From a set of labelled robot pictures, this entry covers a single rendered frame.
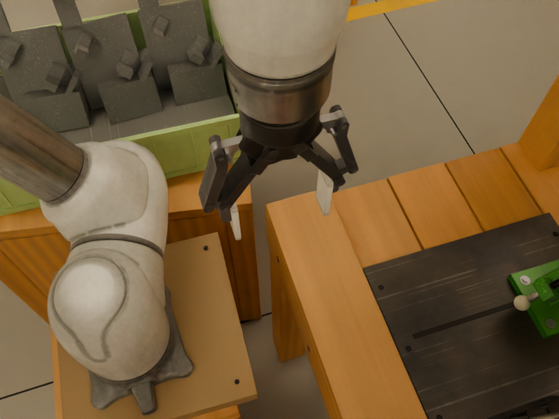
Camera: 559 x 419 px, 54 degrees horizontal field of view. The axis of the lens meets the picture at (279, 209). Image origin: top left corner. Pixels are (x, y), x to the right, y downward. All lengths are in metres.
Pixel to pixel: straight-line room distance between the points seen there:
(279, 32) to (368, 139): 2.06
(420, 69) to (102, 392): 2.15
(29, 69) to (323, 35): 1.10
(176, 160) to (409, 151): 1.34
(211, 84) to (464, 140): 1.41
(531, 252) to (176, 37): 0.93
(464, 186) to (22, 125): 0.88
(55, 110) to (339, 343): 0.85
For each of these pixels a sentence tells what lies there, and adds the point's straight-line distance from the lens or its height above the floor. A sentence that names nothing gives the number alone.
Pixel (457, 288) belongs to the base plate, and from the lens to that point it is 1.11.
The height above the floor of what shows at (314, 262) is 0.90.
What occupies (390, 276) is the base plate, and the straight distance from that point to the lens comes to 1.09.
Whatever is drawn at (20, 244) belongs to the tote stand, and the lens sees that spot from 1.44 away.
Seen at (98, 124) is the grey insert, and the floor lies 0.85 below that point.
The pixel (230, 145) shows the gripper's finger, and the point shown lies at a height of 1.46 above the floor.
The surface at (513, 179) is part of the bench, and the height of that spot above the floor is 0.88.
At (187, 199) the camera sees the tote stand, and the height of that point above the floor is 0.79.
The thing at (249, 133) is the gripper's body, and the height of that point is 1.49.
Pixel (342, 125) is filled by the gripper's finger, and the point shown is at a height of 1.46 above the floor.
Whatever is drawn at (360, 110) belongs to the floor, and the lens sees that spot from 2.52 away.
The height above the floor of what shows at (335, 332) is 0.90.
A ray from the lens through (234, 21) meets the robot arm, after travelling 0.39.
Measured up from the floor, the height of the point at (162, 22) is 1.02.
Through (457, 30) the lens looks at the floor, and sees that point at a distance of 3.01.
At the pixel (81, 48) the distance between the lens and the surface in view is 1.34.
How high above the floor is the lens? 1.87
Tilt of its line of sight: 59 degrees down
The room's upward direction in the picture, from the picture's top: straight up
